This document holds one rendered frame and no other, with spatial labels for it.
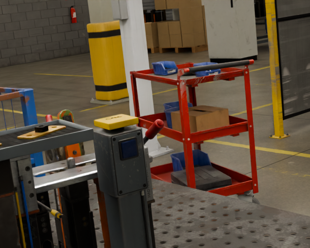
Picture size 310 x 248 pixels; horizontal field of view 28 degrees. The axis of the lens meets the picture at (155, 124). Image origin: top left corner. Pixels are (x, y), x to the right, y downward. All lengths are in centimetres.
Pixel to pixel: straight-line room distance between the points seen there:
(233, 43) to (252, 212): 971
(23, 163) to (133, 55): 418
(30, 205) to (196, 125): 240
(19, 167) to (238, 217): 87
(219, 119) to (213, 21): 826
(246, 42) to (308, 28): 562
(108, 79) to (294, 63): 332
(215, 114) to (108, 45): 496
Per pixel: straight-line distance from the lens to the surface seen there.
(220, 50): 1177
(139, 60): 533
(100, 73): 854
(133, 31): 529
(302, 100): 598
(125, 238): 112
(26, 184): 118
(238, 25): 1145
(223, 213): 190
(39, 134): 103
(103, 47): 842
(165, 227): 184
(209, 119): 357
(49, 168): 146
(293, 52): 585
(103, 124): 107
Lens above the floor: 136
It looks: 12 degrees down
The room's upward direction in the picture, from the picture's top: 6 degrees counter-clockwise
